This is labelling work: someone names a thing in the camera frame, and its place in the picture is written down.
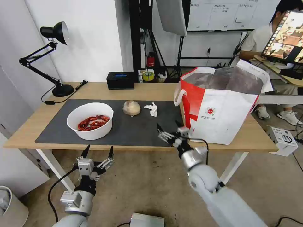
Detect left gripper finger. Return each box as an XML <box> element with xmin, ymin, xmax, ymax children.
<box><xmin>75</xmin><ymin>144</ymin><xmax>91</xmax><ymax>166</ymax></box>
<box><xmin>95</xmin><ymin>146</ymin><xmax>115</xmax><ymax>170</ymax></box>

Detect white and red takeout bag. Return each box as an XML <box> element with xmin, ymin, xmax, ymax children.
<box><xmin>174</xmin><ymin>59</ymin><xmax>274</xmax><ymax>145</ymax></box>

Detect white round paper bowl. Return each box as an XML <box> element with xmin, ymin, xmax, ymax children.
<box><xmin>66</xmin><ymin>102</ymin><xmax>114</xmax><ymax>140</ymax></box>

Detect crumpled white tissue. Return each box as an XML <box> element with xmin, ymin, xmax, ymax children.
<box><xmin>143</xmin><ymin>102</ymin><xmax>158</xmax><ymax>118</ymax></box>

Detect white table leg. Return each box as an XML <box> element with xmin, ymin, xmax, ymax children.
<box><xmin>218</xmin><ymin>151</ymin><xmax>249</xmax><ymax>185</ymax></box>
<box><xmin>35</xmin><ymin>149</ymin><xmax>77</xmax><ymax>192</ymax></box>

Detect red crayfish shells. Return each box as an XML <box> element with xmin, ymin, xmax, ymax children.
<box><xmin>78</xmin><ymin>114</ymin><xmax>111</xmax><ymax>131</ymax></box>

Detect black desk mat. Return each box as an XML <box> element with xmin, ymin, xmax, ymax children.
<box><xmin>35</xmin><ymin>99</ymin><xmax>190</xmax><ymax>148</ymax></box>

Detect crumpled beige plastic wrapper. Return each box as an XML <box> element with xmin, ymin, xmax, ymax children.
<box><xmin>122</xmin><ymin>100</ymin><xmax>141</xmax><ymax>117</ymax></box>

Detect yellow green tape roll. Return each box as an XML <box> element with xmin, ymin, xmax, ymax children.
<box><xmin>142</xmin><ymin>70</ymin><xmax>155</xmax><ymax>83</ymax></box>

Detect white cabinet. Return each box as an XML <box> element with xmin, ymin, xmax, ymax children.
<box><xmin>0</xmin><ymin>64</ymin><xmax>51</xmax><ymax>198</ymax></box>

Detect black articulated desk lamp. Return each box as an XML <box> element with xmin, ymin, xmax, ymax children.
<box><xmin>19</xmin><ymin>21</ymin><xmax>75</xmax><ymax>98</ymax></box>

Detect silver metal box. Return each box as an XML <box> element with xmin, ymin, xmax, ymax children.
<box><xmin>129</xmin><ymin>212</ymin><xmax>165</xmax><ymax>227</ymax></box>

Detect black tissue box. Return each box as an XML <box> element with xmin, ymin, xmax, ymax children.
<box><xmin>106</xmin><ymin>71</ymin><xmax>135</xmax><ymax>90</ymax></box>

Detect red fire extinguisher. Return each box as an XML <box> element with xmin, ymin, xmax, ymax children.
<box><xmin>146</xmin><ymin>52</ymin><xmax>156</xmax><ymax>68</ymax></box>

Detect white waste bin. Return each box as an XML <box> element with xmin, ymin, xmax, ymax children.
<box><xmin>0</xmin><ymin>185</ymin><xmax>29</xmax><ymax>227</ymax></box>

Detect white printed cardboard box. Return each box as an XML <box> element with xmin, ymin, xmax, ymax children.
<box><xmin>266</xmin><ymin>126</ymin><xmax>299</xmax><ymax>157</ymax></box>

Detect black light stand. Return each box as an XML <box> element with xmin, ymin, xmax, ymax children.
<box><xmin>128</xmin><ymin>0</ymin><xmax>145</xmax><ymax>72</ymax></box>

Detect grey photo softbox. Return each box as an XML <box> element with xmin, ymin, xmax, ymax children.
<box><xmin>155</xmin><ymin>0</ymin><xmax>188</xmax><ymax>37</ymax></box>

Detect wooden side desk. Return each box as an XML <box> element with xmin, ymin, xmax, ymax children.
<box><xmin>250</xmin><ymin>55</ymin><xmax>303</xmax><ymax>87</ymax></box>

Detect whiteboard with writing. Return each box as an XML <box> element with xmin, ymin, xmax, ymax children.
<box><xmin>187</xmin><ymin>0</ymin><xmax>258</xmax><ymax>32</ymax></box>

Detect tilted computer monitor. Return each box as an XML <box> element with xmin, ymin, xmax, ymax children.
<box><xmin>261</xmin><ymin>9</ymin><xmax>303</xmax><ymax>64</ymax></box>

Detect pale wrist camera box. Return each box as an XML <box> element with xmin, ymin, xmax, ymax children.
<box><xmin>77</xmin><ymin>158</ymin><xmax>95</xmax><ymax>177</ymax></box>
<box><xmin>177</xmin><ymin>127</ymin><xmax>192</xmax><ymax>138</ymax></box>

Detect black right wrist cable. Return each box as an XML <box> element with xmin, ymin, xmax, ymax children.
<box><xmin>189</xmin><ymin>138</ymin><xmax>209</xmax><ymax>166</ymax></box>

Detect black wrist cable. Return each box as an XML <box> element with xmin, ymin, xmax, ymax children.
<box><xmin>189</xmin><ymin>138</ymin><xmax>209</xmax><ymax>166</ymax></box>
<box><xmin>48</xmin><ymin>168</ymin><xmax>79</xmax><ymax>223</ymax></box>

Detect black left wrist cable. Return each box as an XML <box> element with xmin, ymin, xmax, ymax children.
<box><xmin>48</xmin><ymin>168</ymin><xmax>79</xmax><ymax>223</ymax></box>

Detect black lamp power cable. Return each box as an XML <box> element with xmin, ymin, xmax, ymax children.
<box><xmin>41</xmin><ymin>80</ymin><xmax>88</xmax><ymax>105</ymax></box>

